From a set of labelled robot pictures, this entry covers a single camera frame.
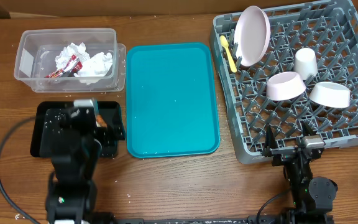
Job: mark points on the white bowl with rice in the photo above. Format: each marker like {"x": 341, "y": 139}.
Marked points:
{"x": 285, "y": 86}

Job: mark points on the red snack wrapper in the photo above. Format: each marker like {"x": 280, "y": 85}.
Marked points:
{"x": 73, "y": 66}

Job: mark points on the teal serving tray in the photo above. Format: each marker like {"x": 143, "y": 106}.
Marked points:
{"x": 171, "y": 107}

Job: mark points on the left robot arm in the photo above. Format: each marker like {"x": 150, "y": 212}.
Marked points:
{"x": 76, "y": 141}

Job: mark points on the grey dishwasher rack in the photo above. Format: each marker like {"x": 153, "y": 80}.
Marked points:
{"x": 330, "y": 28}

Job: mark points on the white napkin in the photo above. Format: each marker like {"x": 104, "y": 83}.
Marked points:
{"x": 78, "y": 50}
{"x": 96, "y": 66}

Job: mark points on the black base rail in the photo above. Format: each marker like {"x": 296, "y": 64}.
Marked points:
{"x": 194, "y": 221}

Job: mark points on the black plastic tray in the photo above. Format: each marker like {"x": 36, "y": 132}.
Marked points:
{"x": 39, "y": 122}

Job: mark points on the clear plastic bin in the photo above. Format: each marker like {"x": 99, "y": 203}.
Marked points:
{"x": 38, "y": 49}

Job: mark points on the yellow plastic spoon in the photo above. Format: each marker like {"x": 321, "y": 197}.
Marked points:
{"x": 225, "y": 45}

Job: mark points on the white paper cup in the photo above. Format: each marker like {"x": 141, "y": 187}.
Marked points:
{"x": 305, "y": 63}

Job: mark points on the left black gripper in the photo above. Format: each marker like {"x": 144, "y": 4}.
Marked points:
{"x": 99, "y": 130}

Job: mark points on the large white plate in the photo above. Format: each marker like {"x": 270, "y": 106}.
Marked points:
{"x": 252, "y": 35}

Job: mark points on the spilled white rice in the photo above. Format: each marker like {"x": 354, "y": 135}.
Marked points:
{"x": 52, "y": 130}

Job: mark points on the small white bowl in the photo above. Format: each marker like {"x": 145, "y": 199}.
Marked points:
{"x": 331, "y": 94}

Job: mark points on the orange sweet potato stick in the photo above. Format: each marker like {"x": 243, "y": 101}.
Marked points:
{"x": 100, "y": 121}

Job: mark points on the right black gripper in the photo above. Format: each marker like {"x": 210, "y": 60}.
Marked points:
{"x": 283, "y": 155}

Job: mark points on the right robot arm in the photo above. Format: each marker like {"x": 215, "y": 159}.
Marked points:
{"x": 312, "y": 196}

